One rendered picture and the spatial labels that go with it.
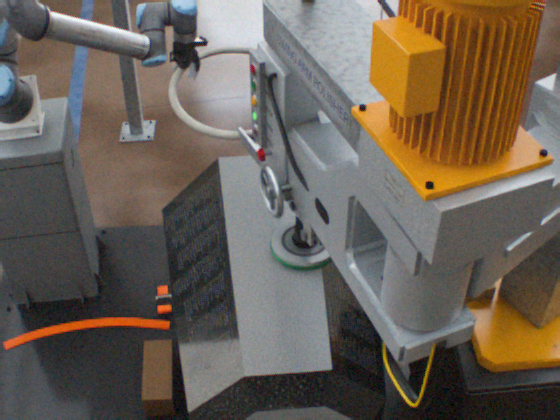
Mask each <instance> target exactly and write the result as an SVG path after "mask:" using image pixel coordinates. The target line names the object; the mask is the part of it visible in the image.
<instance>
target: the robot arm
mask: <svg viewBox="0 0 560 420"><path fill-rule="evenodd" d="M136 25H137V28H138V29H140V35H139V34H136V33H133V32H129V31H126V30H120V29H117V28H113V27H110V26H107V25H105V26H104V25H100V24H97V23H95V22H91V21H84V20H82V19H78V18H75V17H69V16H66V15H63V14H60V13H54V12H50V10H49V8H48V7H46V5H43V4H40V3H39V1H38V0H0V123H2V122H3V123H7V124H12V123H16V122H19V121H21V120H23V119H24V118H26V116H27V115H28V113H29V112H30V110H31V108H32V105H33V94H32V93H33V91H32V89H31V87H29V86H28V85H27V84H26V82H25V81H24V80H22V79H20V78H19V74H18V59H17V56H18V46H19V43H20V35H21V36H23V37H24V38H25V39H27V40H33V41H40V40H42V38H46V39H50V40H52V41H54V40H56V41H60V42H63V43H67V44H71V45H72V44H74V45H78V46H82V47H85V48H89V49H91V48H93V49H96V50H100V51H104V52H108V53H115V54H119V55H123V56H126V57H130V58H136V59H139V60H141V65H142V66H143V67H147V68H153V67H155V66H159V65H162V64H164V63H166V61H167V52H166V41H165V26H173V37H174V39H175V41H174V42H173V51H172V52H170V59H171V60H170V62H172V61H174V62H176V64H177V65H176V66H175V67H174V69H173V70H174V71H176V70H177V68H178V67H179V68H181V69H183V71H184V70H185V69H187V68H188V67H189V69H190V71H189V73H188V74H187V78H191V77H193V79H194V80H195V79H196V78H197V76H198V73H199V70H200V67H201V62H200V59H199V56H198V52H197V50H196V49H195V48H194V47H196V46H207V43H208V42H209V41H208V40H206V38H204V37H202V36H197V30H198V8H197V2H196V1H195V0H172V2H155V3H146V4H139V5H138V6H137V8H136ZM171 55H174V57H173V58H172V56H171ZM192 61H193V62H192Z"/></svg>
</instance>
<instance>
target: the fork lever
mask: <svg viewBox="0 0 560 420"><path fill-rule="evenodd" d="M238 132H239V134H240V142H241V143H242V144H243V146H244V147H245V148H246V150H247V151H248V152H249V154H250V155H251V156H252V158H253V159H254V160H255V162H256V163H257V164H258V165H259V167H260V168H261V167H262V164H261V162H260V160H259V159H258V155H257V150H258V148H260V146H259V144H258V143H257V141H256V140H255V138H249V137H248V135H247V134H246V133H245V132H244V130H243V129H242V128H241V127H240V128H238ZM286 202H287V203H288V205H289V206H290V209H291V210H292V211H294V212H295V214H296V215H297V216H298V218H299V219H300V220H301V222H302V223H303V224H304V214H303V212H302V211H301V209H300V207H299V206H298V204H297V203H296V201H295V200H291V201H286ZM301 237H302V239H303V241H306V240H308V234H307V232H306V230H301ZM314 239H315V240H316V241H317V244H318V245H319V246H323V245H322V242H321V240H320V239H319V237H318V236H317V234H316V233H315V231H314Z"/></svg>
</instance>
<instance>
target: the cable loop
mask: <svg viewBox="0 0 560 420"><path fill-rule="evenodd" d="M446 346H447V341H446V340H444V341H441V342H439V343H436V344H433V347H432V352H431V355H430V358H429V363H428V365H427V367H426V372H425V377H424V380H423V385H422V389H421V393H420V395H419V396H418V395H416V394H415V392H414V391H413V390H412V389H413V388H412V387H411V385H409V383H408V381H407V380H406V378H405V376H404V375H403V372H402V370H401V368H400V366H399V364H398V362H397V361H396V360H395V359H394V358H393V355H392V353H391V351H390V350H389V348H388V347H387V345H385V343H384V341H383V356H384V361H385V364H386V365H385V366H386V368H387V371H388V373H389V375H390V377H391V379H393V381H394V383H395V386H396V388H397V389H398V391H399V392H400V393H401V395H402V396H403V398H404V399H405V401H406V402H407V403H408V404H409V405H410V406H412V407H413V408H416V409H424V408H425V407H427V406H428V404H429V403H430V401H431V399H432V396H433V393H434V389H435V386H436V382H437V377H438V373H439V371H440V369H441V366H442V362H443V357H444V353H445V349H446Z"/></svg>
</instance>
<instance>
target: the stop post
mask: <svg viewBox="0 0 560 420"><path fill-rule="evenodd" d="M110 1H111V7H112V12H113V22H114V28H117V29H120V30H126V31H129V32H132V28H131V23H130V11H129V5H128V0H110ZM118 55H119V54H118ZM119 60H120V62H119V66H120V71H121V76H122V82H123V88H124V89H123V93H124V98H125V104H126V110H127V115H128V121H129V122H125V123H123V126H122V131H121V136H120V142H140V141H152V140H153V131H154V129H155V123H156V120H148V121H144V119H143V113H142V108H141V101H140V100H141V95H140V88H139V82H138V77H137V70H136V68H137V64H136V58H130V57H126V56H123V55H119Z"/></svg>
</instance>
